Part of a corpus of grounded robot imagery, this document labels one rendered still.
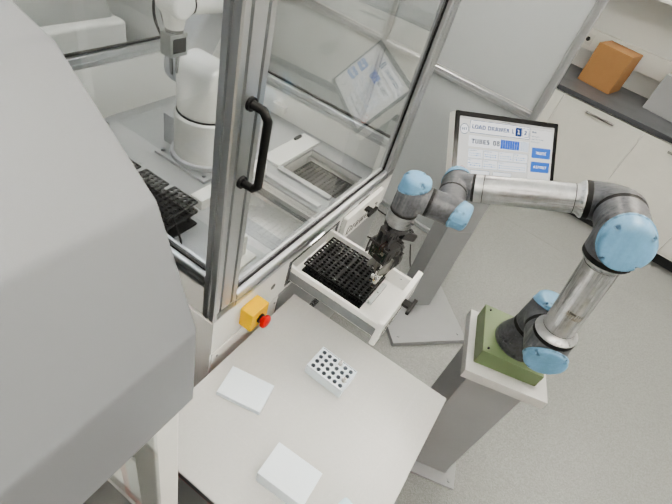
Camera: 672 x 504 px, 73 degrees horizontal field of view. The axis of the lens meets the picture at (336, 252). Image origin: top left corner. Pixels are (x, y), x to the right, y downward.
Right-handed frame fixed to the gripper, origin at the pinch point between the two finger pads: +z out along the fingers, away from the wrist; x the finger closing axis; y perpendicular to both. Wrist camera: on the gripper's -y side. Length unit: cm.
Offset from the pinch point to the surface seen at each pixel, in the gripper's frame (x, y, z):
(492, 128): -21, -88, -17
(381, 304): 4.2, -2.9, 14.5
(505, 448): 69, -64, 98
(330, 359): 8.0, 22.7, 18.5
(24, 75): 6, 83, -74
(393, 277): -0.3, -13.0, 11.7
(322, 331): -2.0, 15.6, 22.1
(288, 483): 27, 54, 17
